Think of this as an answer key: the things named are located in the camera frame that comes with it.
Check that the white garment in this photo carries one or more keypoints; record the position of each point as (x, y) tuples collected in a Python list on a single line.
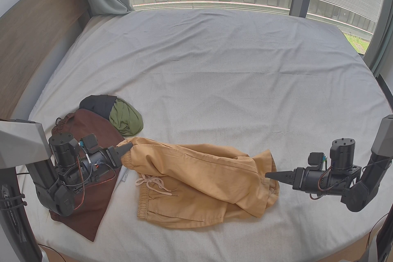
[(122, 179)]

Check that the bed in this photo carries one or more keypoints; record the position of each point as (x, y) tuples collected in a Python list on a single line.
[(245, 85)]

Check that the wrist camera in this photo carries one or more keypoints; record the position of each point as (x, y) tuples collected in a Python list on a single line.
[(89, 142), (316, 159)]

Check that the green garment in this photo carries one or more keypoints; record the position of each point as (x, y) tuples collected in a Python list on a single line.
[(126, 118)]

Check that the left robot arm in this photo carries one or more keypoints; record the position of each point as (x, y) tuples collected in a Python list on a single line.
[(55, 193)]

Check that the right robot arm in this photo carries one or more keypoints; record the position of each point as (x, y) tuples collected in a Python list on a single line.
[(359, 193)]

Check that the tan shorts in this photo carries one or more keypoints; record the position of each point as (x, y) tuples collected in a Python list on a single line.
[(199, 181)]

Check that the brown shorts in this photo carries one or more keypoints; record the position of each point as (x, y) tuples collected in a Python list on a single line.
[(89, 128)]

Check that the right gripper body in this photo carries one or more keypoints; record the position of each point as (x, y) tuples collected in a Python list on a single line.
[(311, 181)]

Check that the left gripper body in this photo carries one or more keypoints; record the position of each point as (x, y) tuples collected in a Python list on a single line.
[(103, 161)]

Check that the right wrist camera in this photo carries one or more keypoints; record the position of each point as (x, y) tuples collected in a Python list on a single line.
[(316, 159)]

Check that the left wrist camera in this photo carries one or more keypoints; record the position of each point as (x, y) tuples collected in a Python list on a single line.
[(89, 142)]

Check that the black garment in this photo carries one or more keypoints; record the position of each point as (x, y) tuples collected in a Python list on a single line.
[(95, 105)]

